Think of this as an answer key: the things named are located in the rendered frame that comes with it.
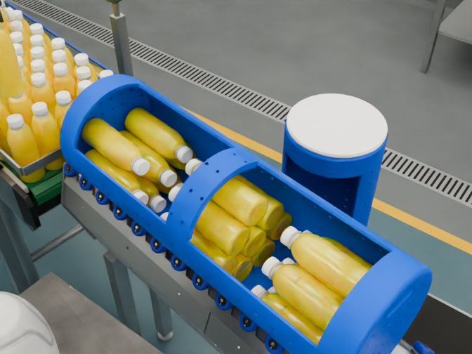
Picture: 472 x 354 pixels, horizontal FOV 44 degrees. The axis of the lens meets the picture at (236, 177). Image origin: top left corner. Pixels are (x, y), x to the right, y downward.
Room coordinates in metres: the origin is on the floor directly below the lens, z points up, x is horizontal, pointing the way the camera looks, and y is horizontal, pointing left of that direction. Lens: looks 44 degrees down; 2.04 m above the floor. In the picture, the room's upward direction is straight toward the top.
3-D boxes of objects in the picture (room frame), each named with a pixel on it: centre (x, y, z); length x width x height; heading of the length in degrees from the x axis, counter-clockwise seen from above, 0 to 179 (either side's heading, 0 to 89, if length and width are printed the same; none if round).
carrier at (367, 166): (1.27, -0.28, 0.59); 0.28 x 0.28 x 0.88
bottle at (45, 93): (1.40, 0.56, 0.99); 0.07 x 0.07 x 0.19
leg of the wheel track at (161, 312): (1.24, 0.28, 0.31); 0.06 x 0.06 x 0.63; 45
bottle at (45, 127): (1.26, 0.53, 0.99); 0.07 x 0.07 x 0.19
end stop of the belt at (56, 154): (1.29, 0.43, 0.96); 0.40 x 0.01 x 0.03; 135
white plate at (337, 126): (1.27, -0.28, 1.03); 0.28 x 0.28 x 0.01
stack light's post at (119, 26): (1.76, 0.39, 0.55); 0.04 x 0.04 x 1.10; 45
